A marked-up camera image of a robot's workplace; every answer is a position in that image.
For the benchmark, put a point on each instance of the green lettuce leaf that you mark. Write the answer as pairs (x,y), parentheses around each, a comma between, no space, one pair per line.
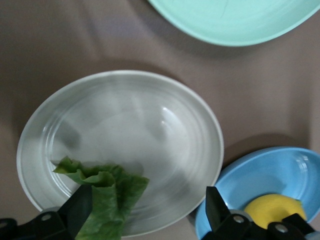
(117,195)

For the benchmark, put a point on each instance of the beige plate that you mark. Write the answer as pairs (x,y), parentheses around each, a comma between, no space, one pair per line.
(125,125)

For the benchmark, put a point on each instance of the mint green plate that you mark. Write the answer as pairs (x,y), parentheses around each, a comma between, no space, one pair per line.
(237,20)

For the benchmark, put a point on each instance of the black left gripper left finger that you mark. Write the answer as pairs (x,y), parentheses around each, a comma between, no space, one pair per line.
(80,205)

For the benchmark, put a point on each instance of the blue plate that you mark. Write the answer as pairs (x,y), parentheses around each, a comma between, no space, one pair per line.
(275,170)

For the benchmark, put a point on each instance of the yellow lemon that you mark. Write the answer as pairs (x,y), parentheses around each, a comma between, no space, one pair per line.
(270,207)

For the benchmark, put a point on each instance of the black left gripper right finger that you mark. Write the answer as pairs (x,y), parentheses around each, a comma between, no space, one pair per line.
(215,207)

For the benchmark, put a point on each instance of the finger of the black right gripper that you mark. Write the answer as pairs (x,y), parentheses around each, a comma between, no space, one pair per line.
(295,218)

